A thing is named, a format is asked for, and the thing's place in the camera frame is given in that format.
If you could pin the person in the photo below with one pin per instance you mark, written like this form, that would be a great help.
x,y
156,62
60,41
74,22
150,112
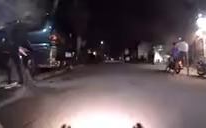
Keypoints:
x,y
183,50
16,56
175,52

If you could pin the grey asphalt road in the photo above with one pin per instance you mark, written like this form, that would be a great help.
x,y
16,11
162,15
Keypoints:
x,y
124,90

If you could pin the grey concrete kerb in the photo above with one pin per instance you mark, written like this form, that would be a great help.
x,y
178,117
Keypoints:
x,y
41,76

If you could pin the pale building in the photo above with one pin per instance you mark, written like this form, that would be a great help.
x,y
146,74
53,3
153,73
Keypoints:
x,y
143,50

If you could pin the dark car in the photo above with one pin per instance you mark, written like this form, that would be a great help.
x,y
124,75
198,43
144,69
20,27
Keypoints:
x,y
41,45

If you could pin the robot's own part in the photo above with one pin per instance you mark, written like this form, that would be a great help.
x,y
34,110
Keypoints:
x,y
65,126
137,125

